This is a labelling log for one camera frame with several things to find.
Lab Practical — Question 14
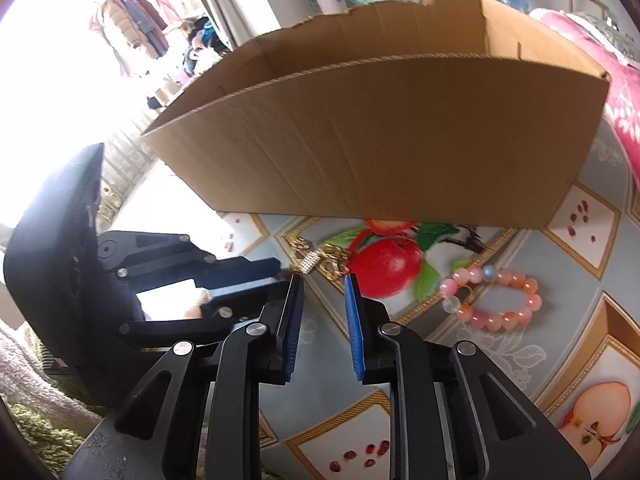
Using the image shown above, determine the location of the grey curtain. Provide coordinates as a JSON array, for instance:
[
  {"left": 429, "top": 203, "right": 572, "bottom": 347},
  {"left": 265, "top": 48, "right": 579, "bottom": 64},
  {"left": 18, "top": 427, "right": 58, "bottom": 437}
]
[{"left": 182, "top": 0, "right": 283, "bottom": 51}]

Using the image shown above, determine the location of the fruit print tablecloth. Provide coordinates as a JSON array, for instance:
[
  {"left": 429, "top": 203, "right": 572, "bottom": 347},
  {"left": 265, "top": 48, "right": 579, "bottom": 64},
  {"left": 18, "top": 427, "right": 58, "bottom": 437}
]
[{"left": 97, "top": 105, "right": 640, "bottom": 480}]

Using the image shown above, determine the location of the gold rhinestone charm chain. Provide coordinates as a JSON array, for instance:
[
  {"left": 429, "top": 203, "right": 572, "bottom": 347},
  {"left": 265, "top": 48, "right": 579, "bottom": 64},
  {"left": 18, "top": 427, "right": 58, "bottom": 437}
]
[{"left": 287, "top": 237, "right": 321, "bottom": 276}]

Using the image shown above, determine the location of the gold clover earring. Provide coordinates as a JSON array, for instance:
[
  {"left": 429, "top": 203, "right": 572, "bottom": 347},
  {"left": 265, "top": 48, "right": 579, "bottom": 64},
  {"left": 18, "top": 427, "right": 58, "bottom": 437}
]
[{"left": 320, "top": 242, "right": 351, "bottom": 278}]

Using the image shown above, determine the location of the row of hanging coats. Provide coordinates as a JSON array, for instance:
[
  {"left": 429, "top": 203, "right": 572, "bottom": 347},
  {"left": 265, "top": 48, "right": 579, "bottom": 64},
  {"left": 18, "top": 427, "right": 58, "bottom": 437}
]
[{"left": 90, "top": 0, "right": 171, "bottom": 61}]

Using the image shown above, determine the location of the grey lace cover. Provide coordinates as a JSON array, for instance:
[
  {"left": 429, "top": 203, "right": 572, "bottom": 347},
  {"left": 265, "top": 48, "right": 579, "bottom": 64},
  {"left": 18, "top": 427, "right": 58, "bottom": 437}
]
[{"left": 570, "top": 10, "right": 640, "bottom": 68}]

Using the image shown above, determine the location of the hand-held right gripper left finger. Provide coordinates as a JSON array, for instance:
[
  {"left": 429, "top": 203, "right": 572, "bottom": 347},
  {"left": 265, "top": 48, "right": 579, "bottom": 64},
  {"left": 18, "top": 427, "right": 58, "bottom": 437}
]
[{"left": 62, "top": 274, "right": 306, "bottom": 480}]

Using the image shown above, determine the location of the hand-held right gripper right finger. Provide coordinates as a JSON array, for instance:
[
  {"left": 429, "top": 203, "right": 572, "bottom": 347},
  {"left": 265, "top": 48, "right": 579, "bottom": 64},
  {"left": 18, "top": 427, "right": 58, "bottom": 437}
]
[{"left": 344, "top": 274, "right": 593, "bottom": 480}]

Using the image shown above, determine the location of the pink bead bracelet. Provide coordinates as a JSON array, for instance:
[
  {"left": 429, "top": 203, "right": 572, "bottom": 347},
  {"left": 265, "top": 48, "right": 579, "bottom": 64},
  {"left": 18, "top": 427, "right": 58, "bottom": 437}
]
[{"left": 439, "top": 266, "right": 543, "bottom": 332}]

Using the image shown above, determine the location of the pile of clothes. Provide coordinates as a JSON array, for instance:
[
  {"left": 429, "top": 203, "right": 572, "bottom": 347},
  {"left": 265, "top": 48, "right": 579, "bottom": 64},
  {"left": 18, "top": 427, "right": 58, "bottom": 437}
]
[{"left": 185, "top": 15, "right": 233, "bottom": 68}]

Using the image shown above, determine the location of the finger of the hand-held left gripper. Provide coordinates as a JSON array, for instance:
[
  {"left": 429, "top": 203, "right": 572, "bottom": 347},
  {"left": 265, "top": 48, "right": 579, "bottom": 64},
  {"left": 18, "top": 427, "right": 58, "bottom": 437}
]
[
  {"left": 119, "top": 302, "right": 266, "bottom": 351},
  {"left": 97, "top": 230, "right": 293, "bottom": 306}
]

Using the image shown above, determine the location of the pink floral blanket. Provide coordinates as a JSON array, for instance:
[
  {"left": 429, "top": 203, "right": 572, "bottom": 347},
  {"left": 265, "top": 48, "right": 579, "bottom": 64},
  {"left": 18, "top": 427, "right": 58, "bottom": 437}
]
[{"left": 530, "top": 7, "right": 640, "bottom": 196}]

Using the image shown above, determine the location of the person's left forearm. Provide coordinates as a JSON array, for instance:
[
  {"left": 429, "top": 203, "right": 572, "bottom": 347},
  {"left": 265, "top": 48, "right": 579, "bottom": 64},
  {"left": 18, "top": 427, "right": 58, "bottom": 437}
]
[{"left": 0, "top": 325, "right": 108, "bottom": 466}]

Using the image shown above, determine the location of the cardboard box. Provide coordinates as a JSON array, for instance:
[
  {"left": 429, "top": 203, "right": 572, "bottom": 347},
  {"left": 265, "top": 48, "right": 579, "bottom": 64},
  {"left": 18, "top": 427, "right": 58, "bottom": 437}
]
[{"left": 140, "top": 0, "right": 612, "bottom": 231}]

